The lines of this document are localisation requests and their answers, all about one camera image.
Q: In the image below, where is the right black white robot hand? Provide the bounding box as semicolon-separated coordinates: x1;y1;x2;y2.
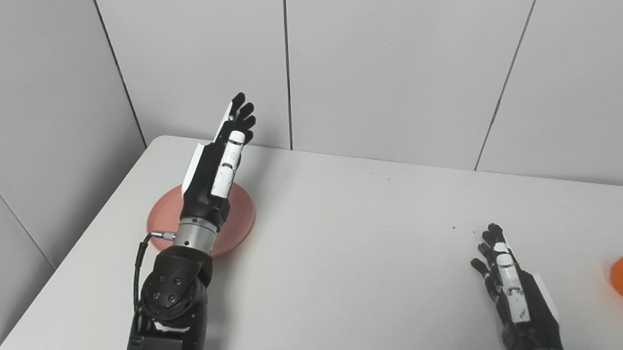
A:
468;219;565;350

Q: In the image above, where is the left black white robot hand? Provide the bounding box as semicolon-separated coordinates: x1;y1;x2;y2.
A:
174;91;263;235

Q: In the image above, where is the pink round plate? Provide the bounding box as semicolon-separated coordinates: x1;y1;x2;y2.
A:
144;180;259;263

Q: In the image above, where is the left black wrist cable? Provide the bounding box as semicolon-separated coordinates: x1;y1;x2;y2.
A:
130;231;181;316

